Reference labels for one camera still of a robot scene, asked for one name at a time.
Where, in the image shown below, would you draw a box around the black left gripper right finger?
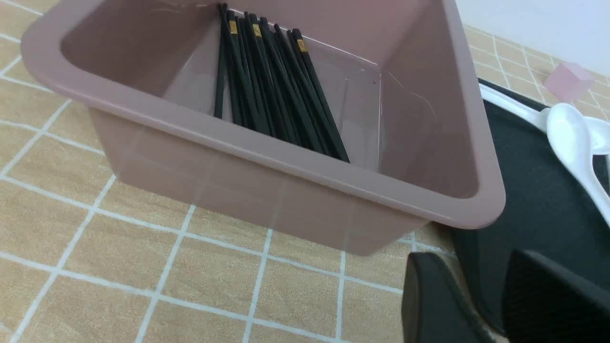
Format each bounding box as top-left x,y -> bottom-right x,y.
502,250 -> 610,343

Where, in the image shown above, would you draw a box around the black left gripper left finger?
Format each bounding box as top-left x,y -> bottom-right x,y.
401,252 -> 486,343

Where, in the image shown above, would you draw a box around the black plastic tray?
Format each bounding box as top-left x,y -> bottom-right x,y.
450,101 -> 610,334

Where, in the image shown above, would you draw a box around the white ceramic spoon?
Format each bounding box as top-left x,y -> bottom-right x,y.
479,81 -> 610,155
546,103 -> 610,224

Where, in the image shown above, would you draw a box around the pink cube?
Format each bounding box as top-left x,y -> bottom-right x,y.
543,62 -> 595,102

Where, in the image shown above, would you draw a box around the black chopstick gold band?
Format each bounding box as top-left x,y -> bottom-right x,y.
292,28 -> 350,163
245,13 -> 325,153
226,10 -> 270,135

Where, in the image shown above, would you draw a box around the pink plastic bin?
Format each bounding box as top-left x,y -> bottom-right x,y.
21,0 -> 506,256

